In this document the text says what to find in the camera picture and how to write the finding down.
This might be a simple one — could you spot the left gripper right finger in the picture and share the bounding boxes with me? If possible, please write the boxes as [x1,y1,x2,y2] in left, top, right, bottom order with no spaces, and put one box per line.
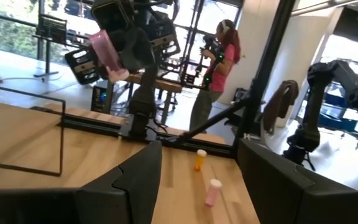
[237,138,358,224]

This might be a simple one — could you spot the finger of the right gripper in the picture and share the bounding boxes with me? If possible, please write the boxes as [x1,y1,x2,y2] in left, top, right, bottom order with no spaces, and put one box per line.
[65,47,102,85]
[144,18,181,63]

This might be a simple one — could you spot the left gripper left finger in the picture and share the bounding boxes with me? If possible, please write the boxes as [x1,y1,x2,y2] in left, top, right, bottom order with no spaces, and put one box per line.
[0,139,163,224]

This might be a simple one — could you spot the pink medicine bottle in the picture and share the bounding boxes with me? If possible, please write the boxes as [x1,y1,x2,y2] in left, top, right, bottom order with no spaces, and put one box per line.
[204,179,223,208]
[88,29,130,83]

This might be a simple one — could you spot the small orange medicine bottle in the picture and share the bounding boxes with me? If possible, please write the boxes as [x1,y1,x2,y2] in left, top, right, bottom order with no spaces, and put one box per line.
[193,149,208,172]

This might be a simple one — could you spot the wooden shelf black legs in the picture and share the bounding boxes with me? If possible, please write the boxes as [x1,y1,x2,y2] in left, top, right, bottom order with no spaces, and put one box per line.
[0,81,67,178]

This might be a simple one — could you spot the black computer box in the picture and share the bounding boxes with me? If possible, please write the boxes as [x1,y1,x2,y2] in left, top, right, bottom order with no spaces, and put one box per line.
[91,84,113,113]

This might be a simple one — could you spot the wooden background table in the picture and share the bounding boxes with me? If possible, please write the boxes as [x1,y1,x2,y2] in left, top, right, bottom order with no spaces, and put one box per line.
[124,73,185,125]

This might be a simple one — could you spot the black sign on stand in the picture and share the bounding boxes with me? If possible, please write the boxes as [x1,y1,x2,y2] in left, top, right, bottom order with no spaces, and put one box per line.
[33,14,68,78]

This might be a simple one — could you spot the person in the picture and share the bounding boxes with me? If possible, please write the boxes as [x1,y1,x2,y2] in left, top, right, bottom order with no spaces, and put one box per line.
[190,18,242,132]

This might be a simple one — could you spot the blue storage bin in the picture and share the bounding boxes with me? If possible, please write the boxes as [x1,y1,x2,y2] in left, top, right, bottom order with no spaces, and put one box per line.
[317,90,358,133]

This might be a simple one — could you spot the brown hanging jacket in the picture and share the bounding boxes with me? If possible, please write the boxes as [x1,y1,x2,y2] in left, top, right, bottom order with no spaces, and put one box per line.
[261,79,300,134]

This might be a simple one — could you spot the black metal table frame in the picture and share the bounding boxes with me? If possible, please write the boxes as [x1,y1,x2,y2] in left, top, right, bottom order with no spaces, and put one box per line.
[31,0,296,159]

